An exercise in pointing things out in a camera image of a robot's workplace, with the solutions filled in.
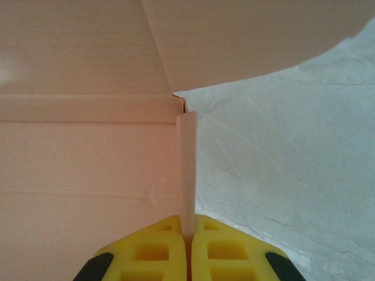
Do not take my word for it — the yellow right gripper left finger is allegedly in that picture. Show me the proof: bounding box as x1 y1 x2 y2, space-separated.
73 215 188 281

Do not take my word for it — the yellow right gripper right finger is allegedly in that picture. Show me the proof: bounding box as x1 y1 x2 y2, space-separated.
192 215 305 281

